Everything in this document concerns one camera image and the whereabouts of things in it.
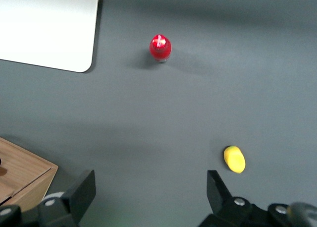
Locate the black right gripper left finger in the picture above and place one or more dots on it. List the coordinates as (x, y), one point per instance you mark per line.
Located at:
(80, 194)

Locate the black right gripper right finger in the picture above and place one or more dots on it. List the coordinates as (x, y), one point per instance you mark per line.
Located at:
(219, 194)

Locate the yellow toy fruit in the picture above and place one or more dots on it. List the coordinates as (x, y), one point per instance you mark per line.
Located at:
(234, 160)

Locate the red bottle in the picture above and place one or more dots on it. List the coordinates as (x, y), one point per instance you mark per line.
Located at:
(160, 49)

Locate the white rounded board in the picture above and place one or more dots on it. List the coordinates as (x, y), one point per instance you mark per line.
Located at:
(47, 26)

